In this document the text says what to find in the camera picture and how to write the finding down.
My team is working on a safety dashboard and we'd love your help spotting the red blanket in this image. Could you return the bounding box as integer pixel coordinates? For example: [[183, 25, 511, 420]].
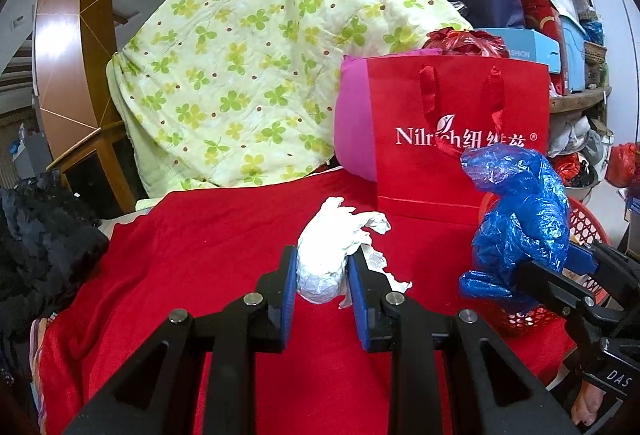
[[37, 170, 581, 435]]

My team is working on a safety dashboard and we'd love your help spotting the wooden shelf plank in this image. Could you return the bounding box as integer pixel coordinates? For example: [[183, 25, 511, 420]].
[[547, 86, 613, 113]]

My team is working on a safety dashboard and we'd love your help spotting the red paper gift bag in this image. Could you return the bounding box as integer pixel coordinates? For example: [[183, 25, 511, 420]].
[[365, 56, 551, 221]]

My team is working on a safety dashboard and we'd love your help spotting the black fluffy cloth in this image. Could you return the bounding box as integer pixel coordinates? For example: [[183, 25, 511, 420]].
[[0, 172, 111, 316]]

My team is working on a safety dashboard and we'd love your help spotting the green clover print quilt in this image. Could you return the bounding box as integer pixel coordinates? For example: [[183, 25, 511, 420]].
[[106, 0, 473, 198]]

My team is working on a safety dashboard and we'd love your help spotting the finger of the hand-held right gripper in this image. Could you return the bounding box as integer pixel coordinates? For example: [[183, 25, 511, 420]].
[[515, 260, 596, 321], [565, 240, 640, 301]]

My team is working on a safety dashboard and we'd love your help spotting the person's right hand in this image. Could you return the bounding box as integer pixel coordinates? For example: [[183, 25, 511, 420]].
[[570, 382, 613, 426]]

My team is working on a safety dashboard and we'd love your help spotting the pink cushion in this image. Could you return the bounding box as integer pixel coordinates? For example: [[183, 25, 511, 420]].
[[332, 55, 381, 186]]

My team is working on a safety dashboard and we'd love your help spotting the crumpled red plastic bag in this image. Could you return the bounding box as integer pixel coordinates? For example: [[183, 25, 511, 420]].
[[422, 27, 511, 60]]

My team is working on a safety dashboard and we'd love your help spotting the stack of colourful cloths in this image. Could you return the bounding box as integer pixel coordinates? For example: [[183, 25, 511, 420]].
[[27, 312, 56, 435]]

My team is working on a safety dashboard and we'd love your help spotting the white tissue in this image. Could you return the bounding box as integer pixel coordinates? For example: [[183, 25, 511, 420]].
[[295, 196, 413, 311]]

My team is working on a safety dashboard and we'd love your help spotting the red plastic mesh basket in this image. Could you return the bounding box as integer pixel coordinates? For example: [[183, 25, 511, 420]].
[[477, 192, 613, 338]]

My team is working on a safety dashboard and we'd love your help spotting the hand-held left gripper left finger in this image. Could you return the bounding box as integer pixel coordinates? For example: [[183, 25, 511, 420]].
[[62, 245, 300, 435]]

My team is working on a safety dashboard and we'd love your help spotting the blue plastic bag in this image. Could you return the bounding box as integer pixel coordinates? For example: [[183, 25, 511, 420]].
[[459, 146, 571, 306]]

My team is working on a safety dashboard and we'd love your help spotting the wooden cabinet frame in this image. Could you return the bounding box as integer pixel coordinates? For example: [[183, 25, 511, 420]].
[[47, 120, 138, 210]]

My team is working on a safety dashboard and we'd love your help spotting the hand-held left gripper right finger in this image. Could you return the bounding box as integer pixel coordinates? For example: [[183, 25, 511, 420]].
[[346, 249, 578, 435]]

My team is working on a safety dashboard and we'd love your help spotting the red box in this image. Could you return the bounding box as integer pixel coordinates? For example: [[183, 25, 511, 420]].
[[515, 0, 568, 60]]

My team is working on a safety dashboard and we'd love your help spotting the light blue cardboard box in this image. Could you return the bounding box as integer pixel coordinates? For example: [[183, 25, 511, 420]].
[[482, 27, 561, 73]]

